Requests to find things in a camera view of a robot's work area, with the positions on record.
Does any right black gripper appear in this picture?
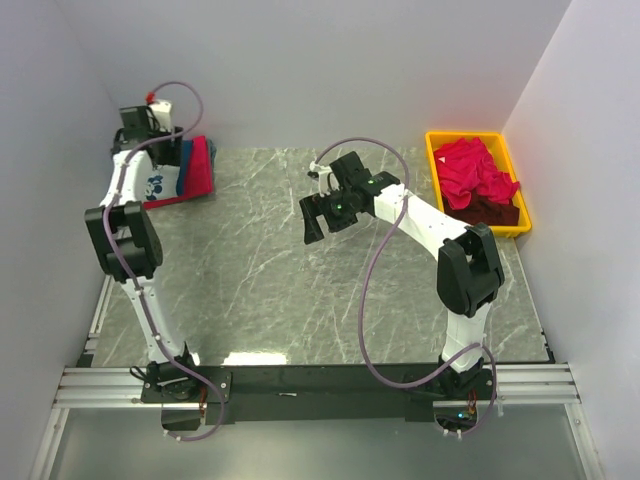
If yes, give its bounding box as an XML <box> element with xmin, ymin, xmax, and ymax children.
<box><xmin>300</xmin><ymin>187</ymin><xmax>359</xmax><ymax>245</ymax></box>

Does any blue t-shirt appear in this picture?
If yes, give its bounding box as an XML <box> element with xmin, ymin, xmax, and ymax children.
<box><xmin>145</xmin><ymin>140</ymin><xmax>193</xmax><ymax>209</ymax></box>

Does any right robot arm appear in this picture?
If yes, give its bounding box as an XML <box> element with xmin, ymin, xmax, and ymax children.
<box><xmin>299</xmin><ymin>152</ymin><xmax>505</xmax><ymax>399</ymax></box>

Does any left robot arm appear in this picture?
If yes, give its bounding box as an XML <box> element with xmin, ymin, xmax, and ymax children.
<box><xmin>84</xmin><ymin>101</ymin><xmax>218</xmax><ymax>403</ymax></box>

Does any folded pink t-shirt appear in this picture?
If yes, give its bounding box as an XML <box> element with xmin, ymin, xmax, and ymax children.
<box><xmin>144</xmin><ymin>134</ymin><xmax>216</xmax><ymax>211</ymax></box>

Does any folded grey t-shirt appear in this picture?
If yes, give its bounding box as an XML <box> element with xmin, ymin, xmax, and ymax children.
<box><xmin>207</xmin><ymin>139</ymin><xmax>217</xmax><ymax>167</ymax></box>

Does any crumpled pink t-shirt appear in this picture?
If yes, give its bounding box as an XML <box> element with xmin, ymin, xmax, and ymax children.
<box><xmin>434</xmin><ymin>137</ymin><xmax>520</xmax><ymax>210</ymax></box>

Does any dark red t-shirt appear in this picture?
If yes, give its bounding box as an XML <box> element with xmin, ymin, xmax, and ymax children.
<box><xmin>443</xmin><ymin>193</ymin><xmax>520</xmax><ymax>226</ymax></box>

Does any yellow plastic bin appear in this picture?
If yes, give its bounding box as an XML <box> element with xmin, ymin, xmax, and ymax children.
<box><xmin>424</xmin><ymin>130</ymin><xmax>533</xmax><ymax>237</ymax></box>

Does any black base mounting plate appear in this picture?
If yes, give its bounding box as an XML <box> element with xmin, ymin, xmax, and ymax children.
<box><xmin>139</xmin><ymin>363</ymin><xmax>494</xmax><ymax>429</ymax></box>

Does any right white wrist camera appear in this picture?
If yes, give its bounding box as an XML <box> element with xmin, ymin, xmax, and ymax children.
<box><xmin>307</xmin><ymin>161</ymin><xmax>340</xmax><ymax>197</ymax></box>

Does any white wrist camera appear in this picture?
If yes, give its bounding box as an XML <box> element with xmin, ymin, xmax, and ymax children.
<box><xmin>307</xmin><ymin>161</ymin><xmax>340</xmax><ymax>197</ymax></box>
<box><xmin>145</xmin><ymin>91</ymin><xmax>174</xmax><ymax>133</ymax></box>

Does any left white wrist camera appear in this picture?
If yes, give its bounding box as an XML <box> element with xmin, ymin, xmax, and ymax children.
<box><xmin>145</xmin><ymin>91</ymin><xmax>174</xmax><ymax>133</ymax></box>

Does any aluminium rail frame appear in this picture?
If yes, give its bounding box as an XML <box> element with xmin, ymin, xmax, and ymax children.
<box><xmin>29</xmin><ymin>364</ymin><xmax>605</xmax><ymax>479</ymax></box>

